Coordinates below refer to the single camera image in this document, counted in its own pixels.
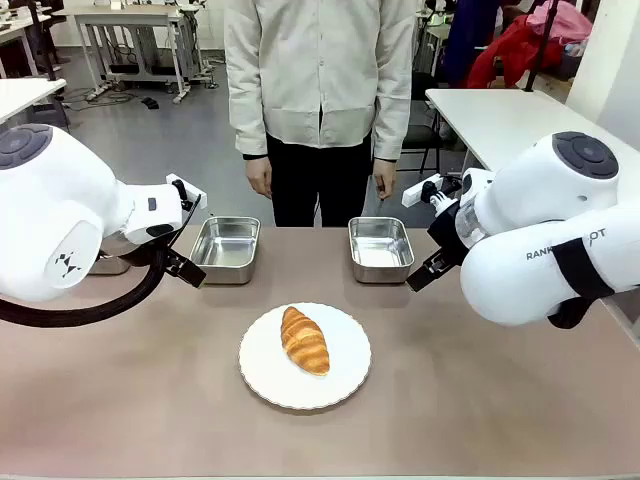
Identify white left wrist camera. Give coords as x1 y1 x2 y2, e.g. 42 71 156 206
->
165 173 207 209

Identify black folding chair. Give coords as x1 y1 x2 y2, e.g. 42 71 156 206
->
399 71 444 174

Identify person's left forearm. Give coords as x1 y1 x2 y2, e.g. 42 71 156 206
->
372 84 415 162

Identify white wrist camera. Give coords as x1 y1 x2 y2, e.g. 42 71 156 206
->
402 174 444 209
165 173 207 209

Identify pink cloth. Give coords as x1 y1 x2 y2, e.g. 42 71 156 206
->
527 0 595 46

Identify black trousers of person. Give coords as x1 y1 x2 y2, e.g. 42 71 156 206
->
266 130 375 229

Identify white side table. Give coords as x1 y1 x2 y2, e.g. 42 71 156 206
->
0 77 68 126

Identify black strap on arm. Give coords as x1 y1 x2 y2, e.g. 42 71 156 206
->
551 237 617 301

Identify dark blue garment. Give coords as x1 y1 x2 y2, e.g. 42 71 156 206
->
441 0 501 87

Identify cream jacket of person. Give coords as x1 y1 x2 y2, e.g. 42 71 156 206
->
223 0 419 161

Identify white scalloped plate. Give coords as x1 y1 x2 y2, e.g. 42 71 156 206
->
238 301 373 411

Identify large white table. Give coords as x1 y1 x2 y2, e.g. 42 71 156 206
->
424 87 609 174

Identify white lab bench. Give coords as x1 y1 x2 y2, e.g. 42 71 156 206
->
0 0 66 76

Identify red jacket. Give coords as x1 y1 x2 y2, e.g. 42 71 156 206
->
467 13 564 90

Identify golden brown croissant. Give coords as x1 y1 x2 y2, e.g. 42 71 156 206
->
280 305 331 377

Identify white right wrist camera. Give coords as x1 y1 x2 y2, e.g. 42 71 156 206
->
402 174 444 209

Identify steel rectangular container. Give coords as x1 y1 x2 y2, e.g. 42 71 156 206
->
347 216 416 285
189 215 262 286

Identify grey metal desk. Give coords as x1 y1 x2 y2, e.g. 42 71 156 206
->
74 0 204 104

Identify person's right hand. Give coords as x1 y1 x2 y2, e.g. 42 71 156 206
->
246 156 274 199

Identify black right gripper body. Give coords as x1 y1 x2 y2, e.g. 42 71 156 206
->
426 197 471 269

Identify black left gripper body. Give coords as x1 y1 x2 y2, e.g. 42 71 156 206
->
159 241 188 276

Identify person's left hand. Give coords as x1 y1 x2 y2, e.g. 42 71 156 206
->
373 157 398 201

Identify black cable sleeve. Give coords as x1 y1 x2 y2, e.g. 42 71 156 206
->
0 239 174 330

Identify person's right forearm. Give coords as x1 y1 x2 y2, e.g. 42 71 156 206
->
232 74 270 160

